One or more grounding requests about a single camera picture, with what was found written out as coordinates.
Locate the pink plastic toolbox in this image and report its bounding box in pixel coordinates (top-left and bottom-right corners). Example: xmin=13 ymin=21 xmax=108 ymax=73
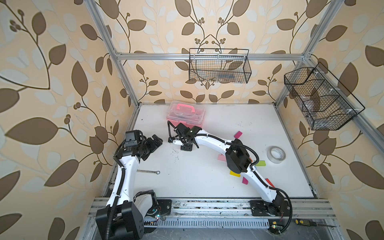
xmin=166 ymin=101 xmax=206 ymax=128

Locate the magenta block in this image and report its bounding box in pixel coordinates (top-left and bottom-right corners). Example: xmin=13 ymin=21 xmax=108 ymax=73
xmin=234 ymin=131 xmax=243 ymax=139
xmin=242 ymin=178 xmax=249 ymax=185

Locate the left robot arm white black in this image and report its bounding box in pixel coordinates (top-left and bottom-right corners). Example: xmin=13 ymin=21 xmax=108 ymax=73
xmin=96 ymin=130 xmax=163 ymax=240

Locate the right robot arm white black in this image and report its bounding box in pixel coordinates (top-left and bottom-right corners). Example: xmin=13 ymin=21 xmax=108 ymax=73
xmin=167 ymin=121 xmax=293 ymax=217

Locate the small silver wrench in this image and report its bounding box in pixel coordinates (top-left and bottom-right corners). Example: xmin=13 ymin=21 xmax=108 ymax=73
xmin=137 ymin=170 xmax=161 ymax=175

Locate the light pink block lower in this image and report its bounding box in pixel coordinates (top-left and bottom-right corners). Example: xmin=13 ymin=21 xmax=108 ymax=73
xmin=217 ymin=155 xmax=227 ymax=162

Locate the yellow block lower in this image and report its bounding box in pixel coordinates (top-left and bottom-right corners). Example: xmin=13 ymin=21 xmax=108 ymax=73
xmin=230 ymin=171 xmax=241 ymax=178

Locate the green block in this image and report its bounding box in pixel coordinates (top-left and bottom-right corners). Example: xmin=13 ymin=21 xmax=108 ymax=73
xmin=256 ymin=161 xmax=266 ymax=167

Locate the red block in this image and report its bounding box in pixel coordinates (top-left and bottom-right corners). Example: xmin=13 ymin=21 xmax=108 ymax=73
xmin=265 ymin=178 xmax=275 ymax=188

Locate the white tape roll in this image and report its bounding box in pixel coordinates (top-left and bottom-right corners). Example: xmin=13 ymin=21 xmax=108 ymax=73
xmin=267 ymin=146 xmax=286 ymax=164

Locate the yellow black screwdriver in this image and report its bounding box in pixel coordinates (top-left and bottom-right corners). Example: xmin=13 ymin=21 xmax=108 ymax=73
xmin=295 ymin=219 xmax=335 ymax=228

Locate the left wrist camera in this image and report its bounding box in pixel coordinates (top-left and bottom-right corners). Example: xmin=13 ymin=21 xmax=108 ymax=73
xmin=124 ymin=130 xmax=142 ymax=148

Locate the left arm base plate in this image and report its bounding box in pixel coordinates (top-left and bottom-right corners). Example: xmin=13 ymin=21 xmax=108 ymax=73
xmin=157 ymin=199 xmax=172 ymax=217

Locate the back wire basket black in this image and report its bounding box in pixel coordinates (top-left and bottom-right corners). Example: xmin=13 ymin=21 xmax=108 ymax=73
xmin=189 ymin=48 xmax=252 ymax=84

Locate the wire basket black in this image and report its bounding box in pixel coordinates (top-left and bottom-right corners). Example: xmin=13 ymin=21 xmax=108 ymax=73
xmin=284 ymin=63 xmax=365 ymax=131
xmin=189 ymin=48 xmax=252 ymax=84

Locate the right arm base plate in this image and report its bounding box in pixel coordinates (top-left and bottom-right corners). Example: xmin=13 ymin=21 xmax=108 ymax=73
xmin=249 ymin=200 xmax=293 ymax=218

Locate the right wire basket black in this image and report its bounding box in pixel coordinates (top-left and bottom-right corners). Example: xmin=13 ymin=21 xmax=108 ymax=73
xmin=284 ymin=63 xmax=365 ymax=131

